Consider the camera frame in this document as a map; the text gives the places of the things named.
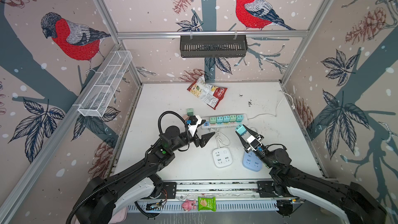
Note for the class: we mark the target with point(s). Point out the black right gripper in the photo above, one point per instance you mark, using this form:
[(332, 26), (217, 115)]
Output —
[(245, 144)]

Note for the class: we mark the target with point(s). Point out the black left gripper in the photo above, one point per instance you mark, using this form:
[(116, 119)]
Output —
[(203, 141)]

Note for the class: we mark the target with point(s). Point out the white multicolour power strip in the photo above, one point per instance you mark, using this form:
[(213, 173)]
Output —
[(226, 124)]

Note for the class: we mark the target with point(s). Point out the teal plug adapter front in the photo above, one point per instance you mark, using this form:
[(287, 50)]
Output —
[(241, 130)]

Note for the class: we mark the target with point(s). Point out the light green plug adapter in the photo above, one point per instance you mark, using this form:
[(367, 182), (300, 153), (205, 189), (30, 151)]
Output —
[(233, 118)]

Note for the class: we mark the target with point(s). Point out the white square power socket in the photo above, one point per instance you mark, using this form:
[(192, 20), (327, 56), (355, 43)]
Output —
[(222, 157)]

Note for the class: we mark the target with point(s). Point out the green plug adapter front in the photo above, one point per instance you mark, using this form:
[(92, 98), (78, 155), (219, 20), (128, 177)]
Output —
[(213, 120)]

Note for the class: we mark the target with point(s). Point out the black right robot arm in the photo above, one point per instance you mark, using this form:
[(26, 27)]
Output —
[(352, 203)]

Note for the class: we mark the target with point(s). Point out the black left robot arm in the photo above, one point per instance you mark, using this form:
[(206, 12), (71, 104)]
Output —
[(103, 198)]

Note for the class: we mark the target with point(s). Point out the blue square power socket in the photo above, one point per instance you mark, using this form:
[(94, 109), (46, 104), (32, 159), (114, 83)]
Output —
[(252, 162)]

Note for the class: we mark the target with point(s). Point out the red white chips bag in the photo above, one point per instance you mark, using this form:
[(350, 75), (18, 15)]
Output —
[(209, 94)]

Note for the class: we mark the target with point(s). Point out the green snack packet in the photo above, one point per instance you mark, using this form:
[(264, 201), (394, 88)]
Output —
[(205, 204)]

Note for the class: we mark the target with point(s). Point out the pink toy pig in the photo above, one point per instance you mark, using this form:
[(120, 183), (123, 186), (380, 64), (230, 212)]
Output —
[(189, 205)]

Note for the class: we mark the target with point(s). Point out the pink tray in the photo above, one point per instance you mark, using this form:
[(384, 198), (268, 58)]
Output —
[(119, 217)]

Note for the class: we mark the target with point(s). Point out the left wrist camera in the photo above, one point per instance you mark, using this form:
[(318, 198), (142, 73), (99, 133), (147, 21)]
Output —
[(192, 124)]

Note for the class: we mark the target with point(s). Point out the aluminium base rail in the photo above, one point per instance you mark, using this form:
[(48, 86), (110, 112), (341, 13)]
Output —
[(231, 195)]

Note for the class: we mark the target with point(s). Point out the black hanging wire basket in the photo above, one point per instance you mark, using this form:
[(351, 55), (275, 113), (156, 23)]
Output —
[(213, 46)]

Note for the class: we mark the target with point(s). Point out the white wire mesh shelf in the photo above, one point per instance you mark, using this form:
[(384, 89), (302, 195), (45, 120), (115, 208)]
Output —
[(100, 95)]

